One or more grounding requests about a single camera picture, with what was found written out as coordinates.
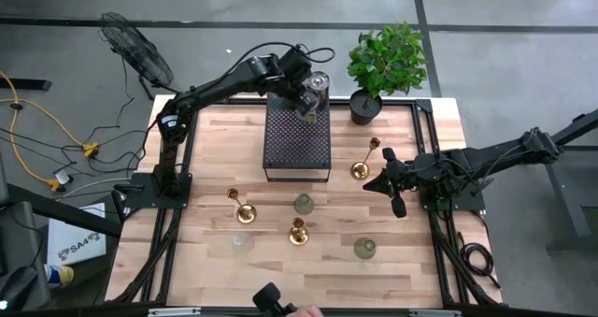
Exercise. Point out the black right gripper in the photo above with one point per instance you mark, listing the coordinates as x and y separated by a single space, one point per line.
408 179

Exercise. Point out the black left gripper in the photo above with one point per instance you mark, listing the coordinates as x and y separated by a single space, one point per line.
307 99

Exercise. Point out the brass candlestick holder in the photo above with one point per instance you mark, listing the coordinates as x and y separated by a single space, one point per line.
246 213
360 170
298 235

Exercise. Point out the green ribbed glass candle holder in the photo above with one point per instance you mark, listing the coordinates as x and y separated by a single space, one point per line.
303 205
365 248

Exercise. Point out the clear ribbed glass candle holder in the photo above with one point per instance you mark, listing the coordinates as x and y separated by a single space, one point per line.
243 243

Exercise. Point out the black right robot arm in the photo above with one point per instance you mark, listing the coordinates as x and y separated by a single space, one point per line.
500 155

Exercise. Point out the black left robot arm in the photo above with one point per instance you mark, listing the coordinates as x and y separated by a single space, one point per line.
210 90

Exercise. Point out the black perforated metal shelf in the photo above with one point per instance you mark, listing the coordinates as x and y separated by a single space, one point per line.
294 144

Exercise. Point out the green plant in black pot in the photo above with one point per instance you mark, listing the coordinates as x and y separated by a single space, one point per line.
388 60

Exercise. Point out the person's hand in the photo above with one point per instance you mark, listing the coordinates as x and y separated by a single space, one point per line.
306 312

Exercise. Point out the black handheld object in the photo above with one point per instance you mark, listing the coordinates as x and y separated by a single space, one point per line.
267 296

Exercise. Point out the black floor fan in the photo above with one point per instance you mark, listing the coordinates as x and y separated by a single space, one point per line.
135 50

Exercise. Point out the black metal bar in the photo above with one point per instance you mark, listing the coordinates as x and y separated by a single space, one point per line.
70 211

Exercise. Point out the white box with print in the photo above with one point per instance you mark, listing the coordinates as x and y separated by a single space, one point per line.
75 242

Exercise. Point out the black floor bar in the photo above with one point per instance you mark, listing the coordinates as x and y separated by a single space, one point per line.
28 84

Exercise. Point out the yellow white blue object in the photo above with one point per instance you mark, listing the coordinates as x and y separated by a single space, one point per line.
61 275

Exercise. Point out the dark grey chair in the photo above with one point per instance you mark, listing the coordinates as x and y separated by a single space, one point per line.
18 242

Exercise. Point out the black device with cyan light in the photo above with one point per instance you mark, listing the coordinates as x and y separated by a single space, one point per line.
18 284

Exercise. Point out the silver metal bracket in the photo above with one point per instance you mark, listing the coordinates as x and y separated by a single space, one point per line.
434 313
174 312

